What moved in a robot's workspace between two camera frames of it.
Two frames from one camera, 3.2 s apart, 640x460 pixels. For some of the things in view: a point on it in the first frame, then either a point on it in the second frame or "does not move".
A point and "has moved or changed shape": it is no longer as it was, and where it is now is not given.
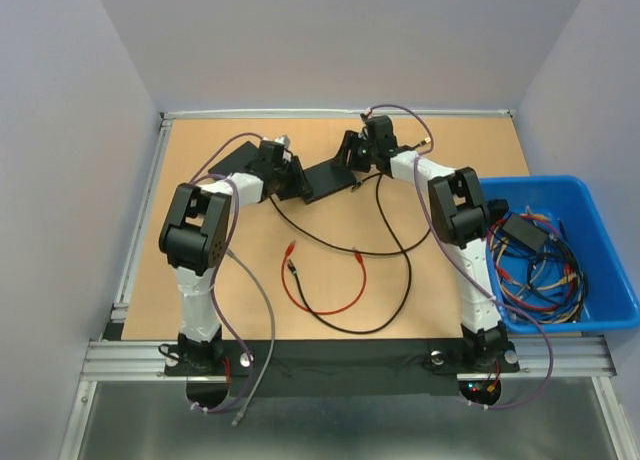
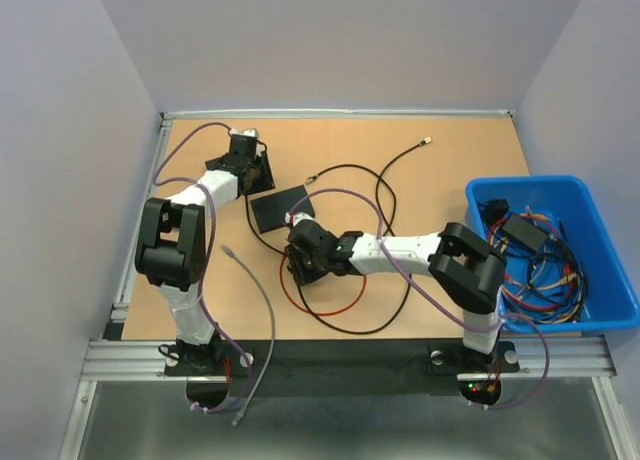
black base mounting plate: x=340 y=367 does not move
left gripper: x=298 y=187 -> x=267 y=181
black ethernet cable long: x=342 y=248 has moved or changed shape
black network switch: x=324 y=180 -> x=270 y=211
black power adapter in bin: x=525 y=231 does not move
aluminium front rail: x=143 y=360 does not move
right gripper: x=349 y=141 -> x=300 y=272
